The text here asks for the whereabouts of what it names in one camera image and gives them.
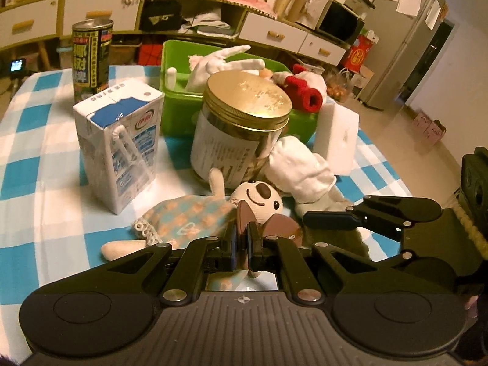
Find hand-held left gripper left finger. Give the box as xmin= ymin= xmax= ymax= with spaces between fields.
xmin=104 ymin=226 xmax=239 ymax=305

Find silver refrigerator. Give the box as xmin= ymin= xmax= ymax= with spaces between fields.
xmin=358 ymin=0 xmax=448 ymax=112

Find white blue milk carton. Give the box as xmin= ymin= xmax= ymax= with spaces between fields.
xmin=72 ymin=78 xmax=165 ymax=215

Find white cabinet drawer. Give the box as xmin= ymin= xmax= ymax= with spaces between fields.
xmin=0 ymin=0 xmax=59 ymax=48
xmin=238 ymin=11 xmax=311 ymax=52
xmin=63 ymin=0 xmax=134 ymax=33
xmin=299 ymin=32 xmax=347 ymax=65

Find grey sock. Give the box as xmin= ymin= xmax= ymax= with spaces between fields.
xmin=278 ymin=183 xmax=355 ymax=218

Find plush doll brown ears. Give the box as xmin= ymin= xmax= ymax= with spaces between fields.
xmin=101 ymin=168 xmax=303 ymax=279

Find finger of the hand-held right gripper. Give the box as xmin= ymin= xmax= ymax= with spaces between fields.
xmin=302 ymin=196 xmax=443 ymax=242
xmin=380 ymin=251 xmax=417 ymax=276

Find white microwave oven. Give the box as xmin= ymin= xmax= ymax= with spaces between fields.
xmin=316 ymin=0 xmax=366 ymax=44

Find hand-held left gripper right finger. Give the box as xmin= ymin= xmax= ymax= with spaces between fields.
xmin=247 ymin=223 xmax=385 ymax=301

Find glass jar gold lid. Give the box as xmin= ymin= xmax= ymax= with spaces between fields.
xmin=191 ymin=72 xmax=293 ymax=189

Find red gift box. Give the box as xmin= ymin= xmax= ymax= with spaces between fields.
xmin=345 ymin=34 xmax=378 ymax=72

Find pile of folded clothes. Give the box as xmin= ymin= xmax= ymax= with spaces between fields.
xmin=179 ymin=9 xmax=235 ymax=39

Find white foam block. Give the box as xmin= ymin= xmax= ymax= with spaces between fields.
xmin=313 ymin=103 xmax=360 ymax=174

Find beige box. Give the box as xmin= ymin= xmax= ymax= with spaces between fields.
xmin=305 ymin=0 xmax=332 ymax=27

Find white plush rabbit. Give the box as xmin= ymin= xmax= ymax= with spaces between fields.
xmin=186 ymin=45 xmax=265 ymax=94

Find long wooden cabinet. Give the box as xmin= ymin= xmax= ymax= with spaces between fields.
xmin=0 ymin=0 xmax=367 ymax=69

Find white cloth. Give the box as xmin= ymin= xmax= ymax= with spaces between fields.
xmin=267 ymin=136 xmax=338 ymax=204

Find green storage box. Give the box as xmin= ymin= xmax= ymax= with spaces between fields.
xmin=159 ymin=39 xmax=319 ymax=146

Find black yellow tin can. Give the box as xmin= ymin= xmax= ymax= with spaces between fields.
xmin=72 ymin=18 xmax=115 ymax=103

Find black bag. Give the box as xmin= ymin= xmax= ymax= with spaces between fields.
xmin=139 ymin=0 xmax=184 ymax=33

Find small cardboard box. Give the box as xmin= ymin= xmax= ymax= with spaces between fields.
xmin=414 ymin=111 xmax=447 ymax=145

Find red white santa plush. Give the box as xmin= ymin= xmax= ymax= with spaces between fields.
xmin=271 ymin=65 xmax=328 ymax=113

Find plastic bag of oranges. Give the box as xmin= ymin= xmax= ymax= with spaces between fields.
xmin=326 ymin=68 xmax=353 ymax=102

